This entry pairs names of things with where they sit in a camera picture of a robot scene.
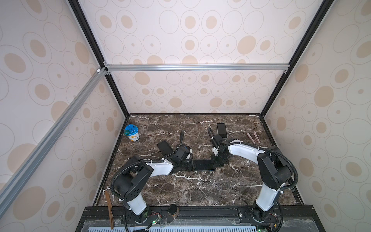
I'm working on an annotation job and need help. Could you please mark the brown wooden stick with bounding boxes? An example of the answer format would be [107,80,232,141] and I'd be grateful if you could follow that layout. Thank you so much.
[104,190,115,230]

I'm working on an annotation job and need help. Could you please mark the black frame post left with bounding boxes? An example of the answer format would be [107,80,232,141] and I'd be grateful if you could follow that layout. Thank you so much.
[68,0,130,117]

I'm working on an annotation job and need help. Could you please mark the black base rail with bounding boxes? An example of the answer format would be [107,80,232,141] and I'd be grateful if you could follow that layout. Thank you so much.
[76,205,325,232]

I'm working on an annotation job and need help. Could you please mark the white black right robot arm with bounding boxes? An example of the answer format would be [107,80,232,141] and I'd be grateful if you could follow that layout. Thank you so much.
[210,135,298,212]

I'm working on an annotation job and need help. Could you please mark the black frame post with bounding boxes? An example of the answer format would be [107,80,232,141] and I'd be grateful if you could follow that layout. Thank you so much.
[260,0,334,118]
[68,0,130,117]

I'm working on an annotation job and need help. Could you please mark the black cylinder on base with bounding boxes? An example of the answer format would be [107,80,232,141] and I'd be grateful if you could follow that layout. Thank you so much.
[168,204,179,219]

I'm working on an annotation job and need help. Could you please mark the black phone case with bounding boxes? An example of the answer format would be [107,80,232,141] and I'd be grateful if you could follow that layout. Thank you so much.
[192,159,216,172]
[157,140,174,157]

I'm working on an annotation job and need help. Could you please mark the silver aluminium side rail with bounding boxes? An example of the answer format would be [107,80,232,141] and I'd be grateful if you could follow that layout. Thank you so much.
[1,67,108,217]

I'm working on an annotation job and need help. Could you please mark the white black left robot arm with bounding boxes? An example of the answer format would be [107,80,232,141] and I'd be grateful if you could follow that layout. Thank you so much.
[110,146,193,216]

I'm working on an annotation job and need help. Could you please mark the silver aluminium crossbar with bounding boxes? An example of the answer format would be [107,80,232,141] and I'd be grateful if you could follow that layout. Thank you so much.
[106,63,290,72]

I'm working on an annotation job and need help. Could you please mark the blue white yogurt cup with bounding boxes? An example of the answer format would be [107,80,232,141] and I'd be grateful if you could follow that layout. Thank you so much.
[124,124,140,142]

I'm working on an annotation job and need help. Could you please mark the black frame post right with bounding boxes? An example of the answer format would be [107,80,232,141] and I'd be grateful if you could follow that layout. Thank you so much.
[260,0,334,118]

